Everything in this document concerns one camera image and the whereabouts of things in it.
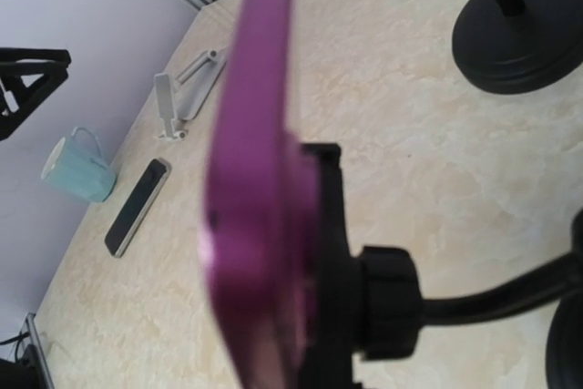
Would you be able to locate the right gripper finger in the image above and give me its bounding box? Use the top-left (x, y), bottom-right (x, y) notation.
top-left (1, 47), bottom-right (71, 140)
top-left (0, 344), bottom-right (49, 389)

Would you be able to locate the white folding phone stand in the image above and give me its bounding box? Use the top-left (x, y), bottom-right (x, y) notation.
top-left (154, 48), bottom-right (227, 141)

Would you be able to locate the short black phone stand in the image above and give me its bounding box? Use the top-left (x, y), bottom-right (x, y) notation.
top-left (297, 143), bottom-right (582, 388)

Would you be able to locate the tall black phone stand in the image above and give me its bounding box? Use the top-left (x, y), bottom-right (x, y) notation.
top-left (452, 0), bottom-right (582, 95)

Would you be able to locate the teal mug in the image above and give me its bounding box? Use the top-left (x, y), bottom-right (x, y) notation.
top-left (41, 127), bottom-right (117, 203)

